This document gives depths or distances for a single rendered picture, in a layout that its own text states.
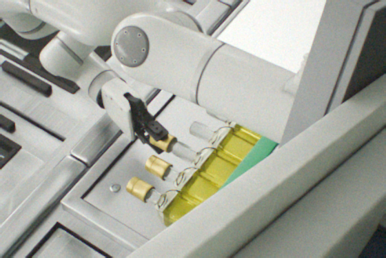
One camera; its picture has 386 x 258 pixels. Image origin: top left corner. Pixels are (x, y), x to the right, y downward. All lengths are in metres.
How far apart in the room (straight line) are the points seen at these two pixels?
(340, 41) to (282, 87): 0.17
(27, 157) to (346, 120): 1.07
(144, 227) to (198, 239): 1.01
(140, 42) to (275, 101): 0.21
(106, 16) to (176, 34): 0.12
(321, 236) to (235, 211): 0.12
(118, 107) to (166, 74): 0.51
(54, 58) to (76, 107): 0.27
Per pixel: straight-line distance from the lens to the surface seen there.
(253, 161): 1.43
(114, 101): 1.65
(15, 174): 1.85
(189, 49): 1.14
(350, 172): 0.91
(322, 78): 0.96
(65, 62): 1.69
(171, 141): 1.64
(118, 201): 1.71
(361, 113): 0.94
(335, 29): 0.94
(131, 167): 1.76
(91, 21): 1.22
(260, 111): 1.10
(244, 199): 0.73
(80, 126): 1.87
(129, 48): 1.16
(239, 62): 1.12
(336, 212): 0.84
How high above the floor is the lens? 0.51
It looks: 24 degrees up
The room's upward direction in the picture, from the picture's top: 61 degrees counter-clockwise
